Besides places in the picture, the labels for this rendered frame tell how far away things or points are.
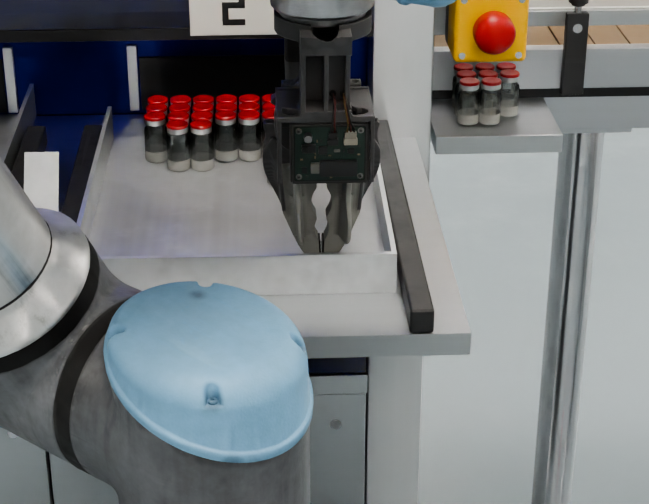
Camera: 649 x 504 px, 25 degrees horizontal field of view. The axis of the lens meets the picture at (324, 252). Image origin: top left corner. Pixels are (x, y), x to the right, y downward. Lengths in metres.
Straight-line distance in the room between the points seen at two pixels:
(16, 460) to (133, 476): 0.83
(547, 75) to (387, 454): 0.46
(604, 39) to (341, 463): 0.55
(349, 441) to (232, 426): 0.84
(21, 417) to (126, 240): 0.38
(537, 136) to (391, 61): 0.17
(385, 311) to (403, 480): 0.56
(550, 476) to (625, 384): 0.92
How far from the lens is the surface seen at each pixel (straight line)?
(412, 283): 1.14
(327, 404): 1.61
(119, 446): 0.84
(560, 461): 1.87
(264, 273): 1.16
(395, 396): 1.61
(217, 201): 1.33
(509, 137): 1.49
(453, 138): 1.48
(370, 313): 1.14
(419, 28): 1.44
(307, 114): 1.04
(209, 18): 1.42
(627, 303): 3.07
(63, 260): 0.88
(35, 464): 1.67
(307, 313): 1.14
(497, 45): 1.42
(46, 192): 1.30
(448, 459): 2.53
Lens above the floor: 1.43
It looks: 26 degrees down
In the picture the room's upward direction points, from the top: straight up
